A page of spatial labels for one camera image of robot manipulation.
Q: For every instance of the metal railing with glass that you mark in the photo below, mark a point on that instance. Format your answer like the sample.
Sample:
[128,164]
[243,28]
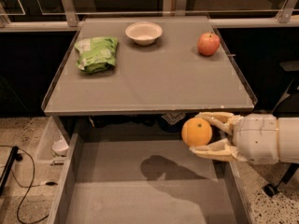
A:
[63,15]

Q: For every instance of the black bar on floor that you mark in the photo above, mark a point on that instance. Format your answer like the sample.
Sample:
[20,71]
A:
[10,160]

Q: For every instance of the white paper bowl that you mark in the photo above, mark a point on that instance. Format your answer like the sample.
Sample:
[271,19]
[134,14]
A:
[144,33]

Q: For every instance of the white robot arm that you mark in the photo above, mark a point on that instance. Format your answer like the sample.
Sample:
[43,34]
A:
[254,138]

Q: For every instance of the red apple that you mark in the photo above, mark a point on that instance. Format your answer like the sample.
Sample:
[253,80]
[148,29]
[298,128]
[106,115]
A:
[208,44]

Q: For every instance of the orange fruit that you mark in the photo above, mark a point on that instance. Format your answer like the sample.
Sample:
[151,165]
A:
[196,132]

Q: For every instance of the grey cabinet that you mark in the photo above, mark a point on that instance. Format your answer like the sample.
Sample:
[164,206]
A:
[167,76]

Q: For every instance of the grey open top drawer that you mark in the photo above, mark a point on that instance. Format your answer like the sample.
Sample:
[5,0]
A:
[145,181]

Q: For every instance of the green snack bag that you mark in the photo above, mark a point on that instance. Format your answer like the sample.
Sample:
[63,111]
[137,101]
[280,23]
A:
[96,54]

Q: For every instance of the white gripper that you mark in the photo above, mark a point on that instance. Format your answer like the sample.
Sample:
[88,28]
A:
[256,138]

